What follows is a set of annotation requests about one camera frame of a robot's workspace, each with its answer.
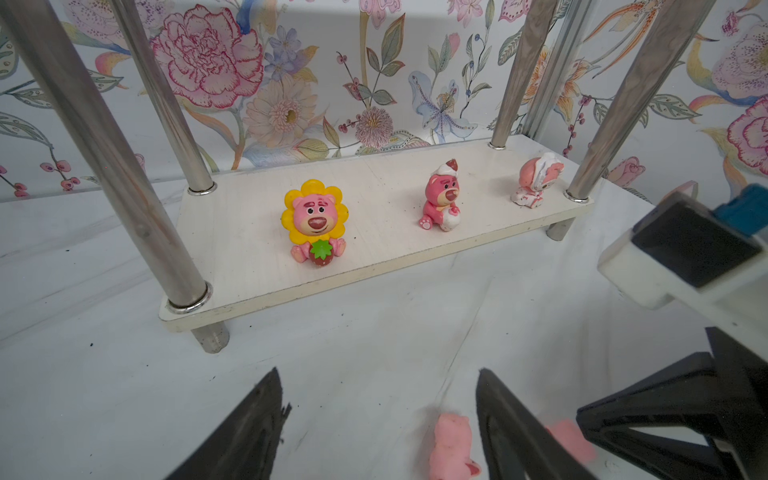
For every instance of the dark pink strawberry bear toy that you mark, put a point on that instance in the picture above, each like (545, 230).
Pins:
(442, 191)

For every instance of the white two-tier shelf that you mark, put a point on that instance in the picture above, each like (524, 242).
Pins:
(370, 98)

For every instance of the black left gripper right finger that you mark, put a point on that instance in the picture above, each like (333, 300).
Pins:
(515, 444)

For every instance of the pink bear with yellow flower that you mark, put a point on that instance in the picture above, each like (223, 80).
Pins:
(315, 217)

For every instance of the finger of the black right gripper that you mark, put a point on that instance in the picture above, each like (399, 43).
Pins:
(665, 458)
(682, 394)

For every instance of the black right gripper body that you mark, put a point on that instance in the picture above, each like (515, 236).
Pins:
(742, 384)

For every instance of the pink white round figurine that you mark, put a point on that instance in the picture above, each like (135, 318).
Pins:
(535, 176)

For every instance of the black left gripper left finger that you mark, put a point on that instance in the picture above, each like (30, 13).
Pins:
(245, 444)

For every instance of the pink pig toy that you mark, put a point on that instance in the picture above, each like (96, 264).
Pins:
(569, 436)
(450, 457)

